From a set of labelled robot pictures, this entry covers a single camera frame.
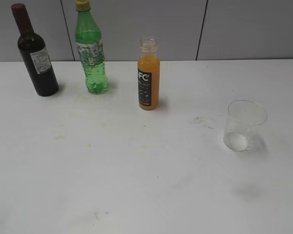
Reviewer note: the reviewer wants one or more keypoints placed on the transparent plastic cup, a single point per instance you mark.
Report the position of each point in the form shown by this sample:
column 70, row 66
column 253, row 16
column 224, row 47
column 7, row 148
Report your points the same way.
column 244, row 119

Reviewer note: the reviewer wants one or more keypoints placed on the dark red wine bottle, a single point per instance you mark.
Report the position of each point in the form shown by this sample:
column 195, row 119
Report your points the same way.
column 34, row 54

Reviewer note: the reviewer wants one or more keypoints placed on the green plastic soda bottle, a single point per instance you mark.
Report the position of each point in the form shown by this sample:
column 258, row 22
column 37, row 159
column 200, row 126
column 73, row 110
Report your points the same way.
column 89, row 43

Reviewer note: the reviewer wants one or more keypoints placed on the NFC orange juice bottle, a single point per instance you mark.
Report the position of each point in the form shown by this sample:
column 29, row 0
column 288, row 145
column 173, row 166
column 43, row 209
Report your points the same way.
column 148, row 74

